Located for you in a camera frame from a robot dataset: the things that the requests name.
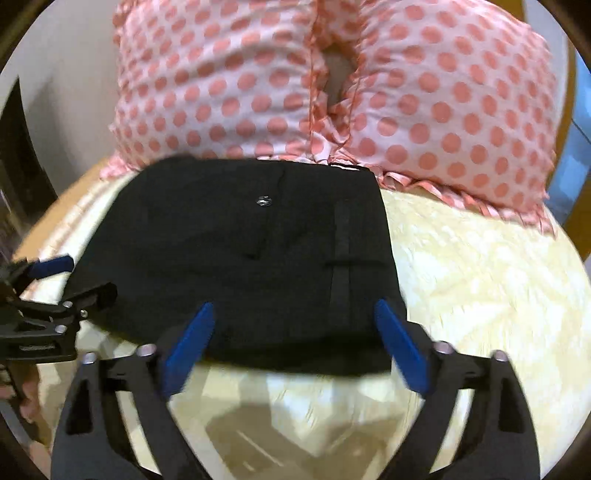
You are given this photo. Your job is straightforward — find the right pink polka-dot pillow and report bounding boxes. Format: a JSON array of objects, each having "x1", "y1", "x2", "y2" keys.
[{"x1": 318, "y1": 1, "x2": 556, "y2": 234}]

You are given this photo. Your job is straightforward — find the pink polka-dot pillow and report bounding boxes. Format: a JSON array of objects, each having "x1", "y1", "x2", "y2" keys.
[
  {"x1": 318, "y1": 1, "x2": 556, "y2": 234},
  {"x1": 102, "y1": 1, "x2": 332, "y2": 178}
]

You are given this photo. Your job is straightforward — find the person's left hand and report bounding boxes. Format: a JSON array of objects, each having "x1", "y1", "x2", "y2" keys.
[{"x1": 1, "y1": 362, "x2": 42, "y2": 446}]

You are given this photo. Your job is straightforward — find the black pants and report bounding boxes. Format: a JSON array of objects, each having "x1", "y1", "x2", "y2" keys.
[{"x1": 64, "y1": 156, "x2": 407, "y2": 376}]

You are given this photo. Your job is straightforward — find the left pink polka-dot pillow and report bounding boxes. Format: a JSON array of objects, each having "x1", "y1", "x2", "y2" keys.
[{"x1": 102, "y1": 1, "x2": 332, "y2": 178}]

